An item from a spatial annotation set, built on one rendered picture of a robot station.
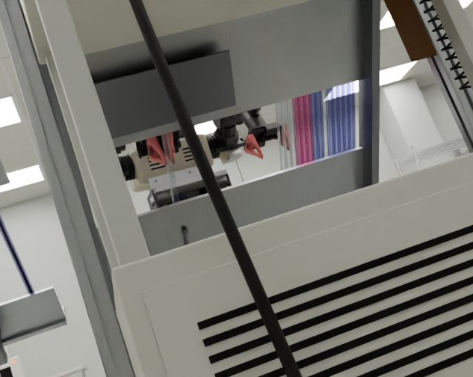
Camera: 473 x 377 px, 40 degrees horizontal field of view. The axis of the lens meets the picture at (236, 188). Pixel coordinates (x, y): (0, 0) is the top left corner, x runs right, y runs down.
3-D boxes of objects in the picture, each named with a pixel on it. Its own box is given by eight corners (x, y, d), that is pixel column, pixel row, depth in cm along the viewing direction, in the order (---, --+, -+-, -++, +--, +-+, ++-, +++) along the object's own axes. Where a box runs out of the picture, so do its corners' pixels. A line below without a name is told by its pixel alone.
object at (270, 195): (116, 298, 151) (113, 289, 153) (366, 214, 167) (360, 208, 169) (97, 233, 140) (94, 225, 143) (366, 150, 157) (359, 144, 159)
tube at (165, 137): (184, 263, 159) (182, 260, 160) (189, 261, 159) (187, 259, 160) (151, 72, 130) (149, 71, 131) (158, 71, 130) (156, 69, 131)
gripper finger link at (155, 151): (186, 144, 141) (172, 123, 148) (155, 153, 139) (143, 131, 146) (189, 169, 146) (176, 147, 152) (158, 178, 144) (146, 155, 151)
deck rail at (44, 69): (110, 311, 149) (105, 295, 154) (119, 309, 149) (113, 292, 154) (20, 4, 110) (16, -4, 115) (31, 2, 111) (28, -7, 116)
